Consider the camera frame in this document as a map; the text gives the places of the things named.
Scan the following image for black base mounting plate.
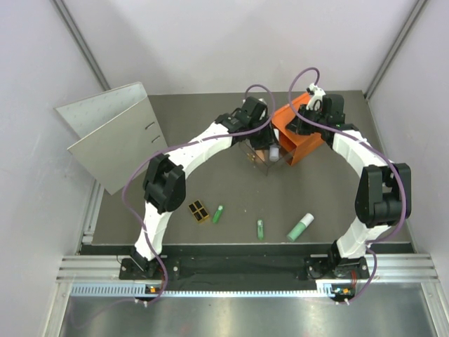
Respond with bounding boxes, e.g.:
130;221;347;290
118;254;369;282

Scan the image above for black gold eyeshadow palette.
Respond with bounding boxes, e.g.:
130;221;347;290
188;200;210;223

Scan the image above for grey ring binder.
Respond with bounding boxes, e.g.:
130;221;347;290
55;82;167;194

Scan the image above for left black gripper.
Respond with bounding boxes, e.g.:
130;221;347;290
247;115;279;150

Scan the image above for green bottle white cap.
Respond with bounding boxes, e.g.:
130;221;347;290
286;213;314;242

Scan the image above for purple cable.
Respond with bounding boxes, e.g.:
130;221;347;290
121;84;276;305
287;67;412;305

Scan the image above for clear drawer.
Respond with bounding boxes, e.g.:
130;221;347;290
239;140;292;176

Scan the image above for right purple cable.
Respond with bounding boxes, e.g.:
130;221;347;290
287;67;412;305

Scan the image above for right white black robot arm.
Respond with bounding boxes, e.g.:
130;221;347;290
288;89;411;278

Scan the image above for green tube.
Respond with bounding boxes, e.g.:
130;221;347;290
257;219;264;240
212;205;224;223

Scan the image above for lilac bottle white cap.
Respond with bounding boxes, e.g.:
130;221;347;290
269;145;280;162

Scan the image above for grey slotted cable duct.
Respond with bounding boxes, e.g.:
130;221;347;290
70;282;343;299

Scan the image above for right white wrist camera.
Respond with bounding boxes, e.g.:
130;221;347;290
307;84;326;110

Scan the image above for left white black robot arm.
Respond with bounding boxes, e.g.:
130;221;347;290
134;96;276;279

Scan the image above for orange bottle grey cap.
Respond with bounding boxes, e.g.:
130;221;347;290
255;150;269;164

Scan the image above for aluminium rail frame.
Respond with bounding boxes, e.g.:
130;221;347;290
45;172;448;336

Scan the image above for orange drawer box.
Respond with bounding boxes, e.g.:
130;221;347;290
272;104;324;166

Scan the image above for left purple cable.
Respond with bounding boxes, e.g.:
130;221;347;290
121;84;276;305

